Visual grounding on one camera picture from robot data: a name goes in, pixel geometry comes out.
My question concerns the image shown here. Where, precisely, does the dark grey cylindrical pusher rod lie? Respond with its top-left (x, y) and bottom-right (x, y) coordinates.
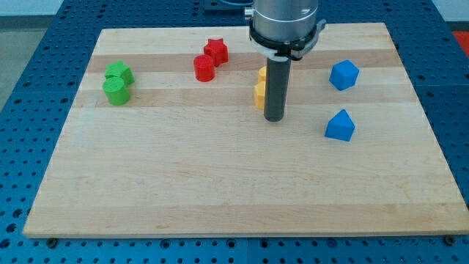
top-left (264, 59), bottom-right (291, 122)

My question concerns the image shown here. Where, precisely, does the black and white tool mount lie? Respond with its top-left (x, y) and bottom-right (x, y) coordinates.
top-left (249, 19), bottom-right (326, 62)

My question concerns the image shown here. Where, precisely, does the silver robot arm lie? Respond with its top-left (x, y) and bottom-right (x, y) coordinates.
top-left (245, 0), bottom-right (326, 122)

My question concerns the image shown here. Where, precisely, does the blue cube block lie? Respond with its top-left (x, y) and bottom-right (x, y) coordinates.
top-left (329, 59), bottom-right (360, 91)

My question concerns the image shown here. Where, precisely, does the blue triangle block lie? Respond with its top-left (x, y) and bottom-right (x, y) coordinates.
top-left (325, 109), bottom-right (355, 142)

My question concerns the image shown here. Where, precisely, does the yellow block behind rod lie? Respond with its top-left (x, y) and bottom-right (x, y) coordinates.
top-left (258, 66), bottom-right (267, 82)

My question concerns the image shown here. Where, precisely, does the yellow block near rod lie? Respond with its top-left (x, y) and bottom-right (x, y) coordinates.
top-left (254, 81), bottom-right (265, 109)

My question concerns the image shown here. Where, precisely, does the red star block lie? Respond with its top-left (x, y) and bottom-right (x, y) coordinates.
top-left (204, 38), bottom-right (229, 67)

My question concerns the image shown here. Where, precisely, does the red cylinder block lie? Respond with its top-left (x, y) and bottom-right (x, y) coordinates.
top-left (193, 55), bottom-right (215, 82)

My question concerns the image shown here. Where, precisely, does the wooden board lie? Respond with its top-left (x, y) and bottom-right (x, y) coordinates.
top-left (23, 23), bottom-right (468, 238)

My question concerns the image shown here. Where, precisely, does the green star block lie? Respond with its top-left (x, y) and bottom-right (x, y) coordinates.
top-left (105, 60), bottom-right (135, 86)

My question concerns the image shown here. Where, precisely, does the green cylinder block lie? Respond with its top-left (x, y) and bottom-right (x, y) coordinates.
top-left (103, 77), bottom-right (130, 106)

